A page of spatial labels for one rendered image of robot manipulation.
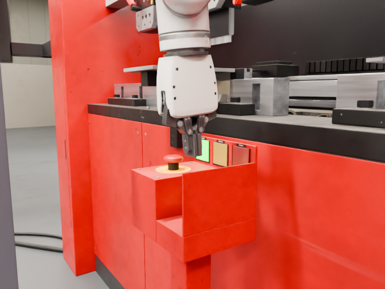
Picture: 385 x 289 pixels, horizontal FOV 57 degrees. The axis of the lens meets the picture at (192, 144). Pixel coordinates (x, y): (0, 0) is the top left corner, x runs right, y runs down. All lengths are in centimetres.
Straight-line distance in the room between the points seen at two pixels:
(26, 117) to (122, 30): 831
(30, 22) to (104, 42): 845
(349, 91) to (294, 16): 86
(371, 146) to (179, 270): 42
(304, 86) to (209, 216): 68
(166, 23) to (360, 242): 47
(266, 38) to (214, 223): 119
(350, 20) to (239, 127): 74
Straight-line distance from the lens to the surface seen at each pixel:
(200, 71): 59
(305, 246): 74
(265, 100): 92
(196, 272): 72
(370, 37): 138
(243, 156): 66
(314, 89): 115
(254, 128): 78
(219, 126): 87
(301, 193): 71
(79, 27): 182
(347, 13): 144
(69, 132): 179
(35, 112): 1012
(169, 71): 56
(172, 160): 69
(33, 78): 1011
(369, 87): 76
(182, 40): 56
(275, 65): 119
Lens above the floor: 94
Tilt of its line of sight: 9 degrees down
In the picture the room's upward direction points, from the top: straight up
